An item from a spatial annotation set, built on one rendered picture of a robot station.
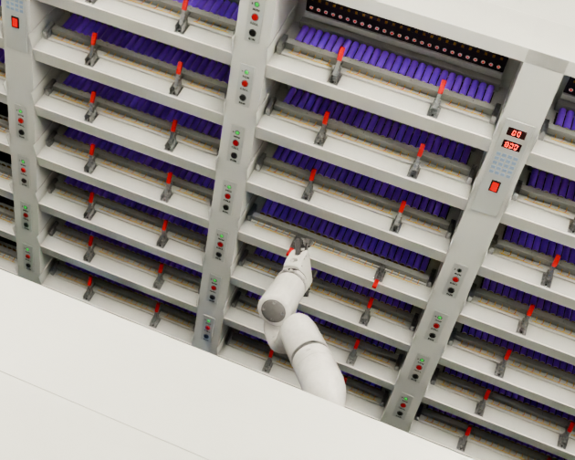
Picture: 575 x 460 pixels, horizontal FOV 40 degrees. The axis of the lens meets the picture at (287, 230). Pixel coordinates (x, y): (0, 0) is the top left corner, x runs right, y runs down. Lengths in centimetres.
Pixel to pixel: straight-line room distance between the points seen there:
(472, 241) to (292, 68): 67
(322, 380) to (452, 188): 73
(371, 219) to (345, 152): 22
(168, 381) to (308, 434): 18
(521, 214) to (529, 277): 21
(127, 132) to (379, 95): 79
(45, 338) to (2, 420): 12
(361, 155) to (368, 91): 19
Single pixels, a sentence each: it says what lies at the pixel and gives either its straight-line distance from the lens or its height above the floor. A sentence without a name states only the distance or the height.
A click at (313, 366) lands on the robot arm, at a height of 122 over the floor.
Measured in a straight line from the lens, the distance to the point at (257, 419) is 95.
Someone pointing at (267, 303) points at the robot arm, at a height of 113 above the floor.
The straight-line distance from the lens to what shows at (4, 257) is 313.
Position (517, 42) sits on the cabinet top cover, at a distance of 195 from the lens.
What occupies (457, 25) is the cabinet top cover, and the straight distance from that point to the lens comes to 194.
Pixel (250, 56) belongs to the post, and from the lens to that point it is 212.
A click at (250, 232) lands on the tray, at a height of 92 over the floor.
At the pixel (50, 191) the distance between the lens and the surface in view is 279.
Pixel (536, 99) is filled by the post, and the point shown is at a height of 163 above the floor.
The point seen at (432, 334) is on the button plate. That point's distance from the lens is 244.
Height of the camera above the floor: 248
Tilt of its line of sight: 39 degrees down
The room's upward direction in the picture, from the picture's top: 12 degrees clockwise
